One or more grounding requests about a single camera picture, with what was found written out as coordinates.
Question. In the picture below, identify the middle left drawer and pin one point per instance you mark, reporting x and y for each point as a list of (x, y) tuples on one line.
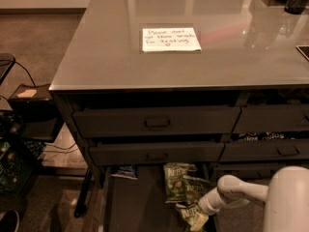
[(146, 153)]

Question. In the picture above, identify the blue snack bag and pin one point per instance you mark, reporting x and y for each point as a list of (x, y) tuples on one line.
[(125, 171)]

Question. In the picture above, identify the dark snack crate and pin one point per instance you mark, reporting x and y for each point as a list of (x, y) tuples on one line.
[(15, 164)]

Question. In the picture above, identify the black device on counter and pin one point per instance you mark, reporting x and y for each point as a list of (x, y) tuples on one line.
[(304, 50)]

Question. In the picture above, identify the black shoe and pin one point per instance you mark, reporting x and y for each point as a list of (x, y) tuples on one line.
[(10, 221)]

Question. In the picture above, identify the green kettle chip bag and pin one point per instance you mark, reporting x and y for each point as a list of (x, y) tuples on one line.
[(194, 188), (187, 214), (174, 186)]

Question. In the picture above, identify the top left drawer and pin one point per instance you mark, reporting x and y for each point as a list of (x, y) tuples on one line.
[(152, 121)]

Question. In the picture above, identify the grey counter cabinet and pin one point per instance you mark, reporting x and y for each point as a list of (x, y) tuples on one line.
[(248, 57)]

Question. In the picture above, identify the black box with label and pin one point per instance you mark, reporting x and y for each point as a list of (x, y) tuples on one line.
[(41, 119)]

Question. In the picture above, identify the snack bags in right drawer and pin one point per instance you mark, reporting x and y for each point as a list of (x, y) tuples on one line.
[(261, 136)]

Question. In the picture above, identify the white handwritten paper note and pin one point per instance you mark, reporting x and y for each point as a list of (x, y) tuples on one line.
[(169, 39)]

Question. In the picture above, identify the middle right drawer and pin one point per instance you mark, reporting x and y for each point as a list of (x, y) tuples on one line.
[(268, 150)]

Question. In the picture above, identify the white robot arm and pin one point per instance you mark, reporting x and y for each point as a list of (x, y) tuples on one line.
[(286, 200)]

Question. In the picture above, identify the top right drawer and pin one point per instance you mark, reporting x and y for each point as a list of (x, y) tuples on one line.
[(280, 117)]

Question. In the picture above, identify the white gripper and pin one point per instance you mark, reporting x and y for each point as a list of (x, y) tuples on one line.
[(205, 204)]

